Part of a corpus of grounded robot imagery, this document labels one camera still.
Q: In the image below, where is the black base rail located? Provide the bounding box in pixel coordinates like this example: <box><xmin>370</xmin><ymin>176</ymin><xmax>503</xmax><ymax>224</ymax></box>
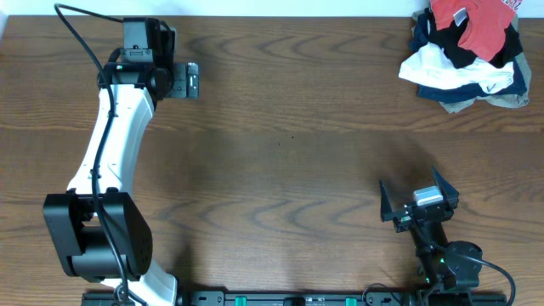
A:
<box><xmin>80</xmin><ymin>289</ymin><xmax>509</xmax><ymax>306</ymax></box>

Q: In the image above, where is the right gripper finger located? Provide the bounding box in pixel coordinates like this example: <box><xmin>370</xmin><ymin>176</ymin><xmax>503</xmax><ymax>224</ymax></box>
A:
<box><xmin>431</xmin><ymin>166</ymin><xmax>460</xmax><ymax>210</ymax></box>
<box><xmin>379</xmin><ymin>180</ymin><xmax>394</xmax><ymax>222</ymax></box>

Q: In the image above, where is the grey garment on pile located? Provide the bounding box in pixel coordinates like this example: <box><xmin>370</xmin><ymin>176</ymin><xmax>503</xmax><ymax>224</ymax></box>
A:
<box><xmin>411</xmin><ymin>10</ymin><xmax>532</xmax><ymax>114</ymax></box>

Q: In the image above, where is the navy garment on pile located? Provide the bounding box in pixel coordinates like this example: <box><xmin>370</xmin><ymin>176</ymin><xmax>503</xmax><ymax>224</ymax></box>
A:
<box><xmin>409</xmin><ymin>11</ymin><xmax>528</xmax><ymax>105</ymax></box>

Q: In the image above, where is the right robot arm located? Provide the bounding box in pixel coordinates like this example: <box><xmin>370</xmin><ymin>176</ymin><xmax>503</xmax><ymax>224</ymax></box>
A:
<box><xmin>380</xmin><ymin>168</ymin><xmax>483</xmax><ymax>305</ymax></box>

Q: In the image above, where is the white garment on pile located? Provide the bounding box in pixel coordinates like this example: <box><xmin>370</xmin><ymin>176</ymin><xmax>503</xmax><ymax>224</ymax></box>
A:
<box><xmin>399</xmin><ymin>42</ymin><xmax>514</xmax><ymax>94</ymax></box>

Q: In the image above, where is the black garment on pile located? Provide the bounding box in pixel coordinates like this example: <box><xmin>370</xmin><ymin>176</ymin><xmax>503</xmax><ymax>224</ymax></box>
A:
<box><xmin>424</xmin><ymin>8</ymin><xmax>523</xmax><ymax>69</ymax></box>

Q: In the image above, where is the red t-shirt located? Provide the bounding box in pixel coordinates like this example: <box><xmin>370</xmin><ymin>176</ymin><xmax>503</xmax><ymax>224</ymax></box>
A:
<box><xmin>430</xmin><ymin>0</ymin><xmax>523</xmax><ymax>61</ymax></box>

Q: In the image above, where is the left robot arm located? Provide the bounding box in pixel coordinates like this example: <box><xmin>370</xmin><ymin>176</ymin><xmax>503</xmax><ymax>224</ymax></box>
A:
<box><xmin>43</xmin><ymin>17</ymin><xmax>199</xmax><ymax>305</ymax></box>

